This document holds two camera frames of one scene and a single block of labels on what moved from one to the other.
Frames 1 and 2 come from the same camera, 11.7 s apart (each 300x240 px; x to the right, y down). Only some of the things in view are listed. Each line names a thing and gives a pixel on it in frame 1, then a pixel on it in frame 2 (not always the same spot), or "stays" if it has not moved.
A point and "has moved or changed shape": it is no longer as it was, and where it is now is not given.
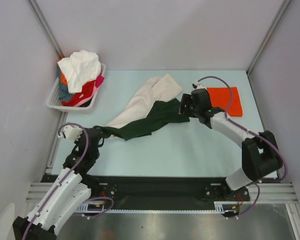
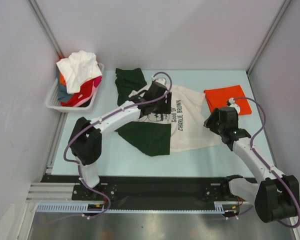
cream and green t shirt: [153, 104] has moved or changed shape
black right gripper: [186, 105] -> [212, 120]
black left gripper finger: [103, 137] -> [137, 98]
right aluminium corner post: [280, 15] stays
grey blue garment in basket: [64, 94] stays
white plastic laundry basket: [53, 102] stays
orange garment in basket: [63, 80] stays
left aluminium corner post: [45, 28] stays
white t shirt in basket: [82, 66] stays
